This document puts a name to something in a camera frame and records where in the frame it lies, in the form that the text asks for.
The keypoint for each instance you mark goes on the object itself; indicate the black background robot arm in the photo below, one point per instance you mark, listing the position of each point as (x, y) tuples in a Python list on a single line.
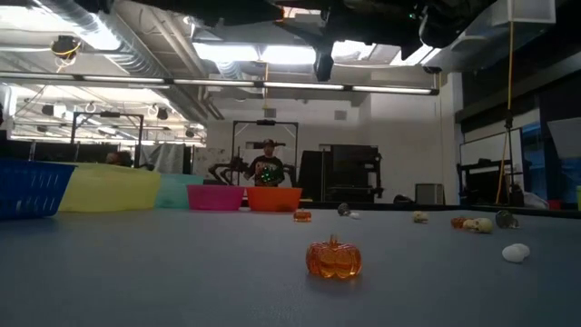
[(222, 170)]

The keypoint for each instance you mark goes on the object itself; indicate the blue-grey table mat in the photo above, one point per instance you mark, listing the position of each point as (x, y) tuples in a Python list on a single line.
[(181, 290)]

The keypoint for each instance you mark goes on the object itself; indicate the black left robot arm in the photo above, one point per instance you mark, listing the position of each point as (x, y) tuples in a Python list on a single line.
[(204, 9)]

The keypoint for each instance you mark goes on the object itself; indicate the teal plastic basket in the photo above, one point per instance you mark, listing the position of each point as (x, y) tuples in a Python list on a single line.
[(174, 191)]

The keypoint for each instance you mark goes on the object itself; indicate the black equipment cabinet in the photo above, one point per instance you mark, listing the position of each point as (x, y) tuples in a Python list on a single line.
[(354, 168)]

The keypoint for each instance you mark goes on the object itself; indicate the white plastic bone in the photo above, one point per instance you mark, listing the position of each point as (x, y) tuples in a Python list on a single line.
[(354, 215)]

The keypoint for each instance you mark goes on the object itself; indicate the black rig frame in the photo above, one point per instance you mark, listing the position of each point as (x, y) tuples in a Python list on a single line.
[(106, 114), (265, 122)]

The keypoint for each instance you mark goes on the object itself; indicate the orange translucent pumpkin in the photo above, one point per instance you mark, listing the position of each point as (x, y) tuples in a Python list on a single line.
[(302, 215), (457, 222), (333, 260)]

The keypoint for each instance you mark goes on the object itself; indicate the pink plastic bowl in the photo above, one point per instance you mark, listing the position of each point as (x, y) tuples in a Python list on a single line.
[(215, 197)]

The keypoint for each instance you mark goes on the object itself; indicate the silver ventilation duct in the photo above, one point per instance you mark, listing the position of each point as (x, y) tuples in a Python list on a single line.
[(113, 41)]

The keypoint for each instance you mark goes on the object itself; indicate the grey translucent skull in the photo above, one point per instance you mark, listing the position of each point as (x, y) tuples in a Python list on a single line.
[(506, 219), (343, 209)]

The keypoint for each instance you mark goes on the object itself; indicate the white egg toy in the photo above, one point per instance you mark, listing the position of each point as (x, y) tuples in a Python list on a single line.
[(515, 253)]

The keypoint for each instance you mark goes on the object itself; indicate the orange plastic bowl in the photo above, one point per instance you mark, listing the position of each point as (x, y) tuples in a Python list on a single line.
[(273, 200)]

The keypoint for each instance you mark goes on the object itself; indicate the blue plastic basket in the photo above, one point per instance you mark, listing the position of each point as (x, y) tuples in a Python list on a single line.
[(29, 188)]

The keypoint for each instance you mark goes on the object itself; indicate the cream plastic skull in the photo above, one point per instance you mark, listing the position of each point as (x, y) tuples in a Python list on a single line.
[(480, 224), (420, 217)]

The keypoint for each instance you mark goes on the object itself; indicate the black dome object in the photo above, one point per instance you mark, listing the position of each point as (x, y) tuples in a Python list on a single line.
[(403, 200)]

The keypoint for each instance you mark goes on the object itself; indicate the yellow-green plastic basket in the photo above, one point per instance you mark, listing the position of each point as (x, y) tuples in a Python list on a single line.
[(111, 188)]

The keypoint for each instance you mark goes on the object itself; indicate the black metal table frame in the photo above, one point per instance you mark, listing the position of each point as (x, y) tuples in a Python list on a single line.
[(436, 206)]

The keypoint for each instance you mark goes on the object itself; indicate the grey box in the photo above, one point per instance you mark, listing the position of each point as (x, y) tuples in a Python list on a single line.
[(430, 194)]

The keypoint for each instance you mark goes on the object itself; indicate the person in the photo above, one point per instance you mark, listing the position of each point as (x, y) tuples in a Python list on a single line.
[(268, 170), (119, 159)]

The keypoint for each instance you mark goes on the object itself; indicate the grey cloth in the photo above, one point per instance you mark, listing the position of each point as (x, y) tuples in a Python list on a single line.
[(163, 159)]

